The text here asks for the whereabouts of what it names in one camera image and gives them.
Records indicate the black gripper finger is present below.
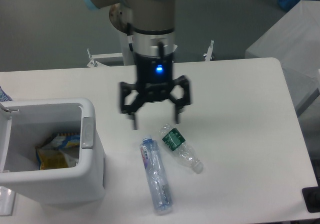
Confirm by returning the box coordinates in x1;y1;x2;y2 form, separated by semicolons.
119;82;147;130
168;75;192;124

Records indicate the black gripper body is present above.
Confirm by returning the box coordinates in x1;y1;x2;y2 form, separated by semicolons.
134;53;174;104

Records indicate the white plastic trash can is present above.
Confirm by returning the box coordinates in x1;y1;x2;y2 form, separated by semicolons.
0;98;105;204

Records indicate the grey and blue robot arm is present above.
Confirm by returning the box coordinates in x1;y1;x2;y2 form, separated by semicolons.
84;0;191;123

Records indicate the clear bottle with green label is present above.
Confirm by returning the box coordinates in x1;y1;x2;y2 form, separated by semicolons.
159;124;204;174

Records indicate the blue and white snack wrapper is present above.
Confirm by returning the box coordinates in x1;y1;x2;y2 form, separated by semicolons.
40;132;81;150

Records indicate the yellow snack wrapper in bin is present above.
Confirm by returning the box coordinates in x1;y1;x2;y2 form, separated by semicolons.
35;148;69;170

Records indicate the clear bottle with pink label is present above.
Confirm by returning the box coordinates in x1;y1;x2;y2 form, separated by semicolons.
139;135;173;215

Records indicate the blue patterned bottle at edge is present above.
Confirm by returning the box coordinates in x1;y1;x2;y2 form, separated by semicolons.
0;87;12;102

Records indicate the white covered side table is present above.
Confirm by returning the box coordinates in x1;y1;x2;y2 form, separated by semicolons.
245;1;320;116

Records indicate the clear plastic sheet under bin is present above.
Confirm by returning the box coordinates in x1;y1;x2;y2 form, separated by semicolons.
0;186;16;216

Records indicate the black device at table edge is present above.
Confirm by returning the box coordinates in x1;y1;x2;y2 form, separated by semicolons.
302;186;320;213

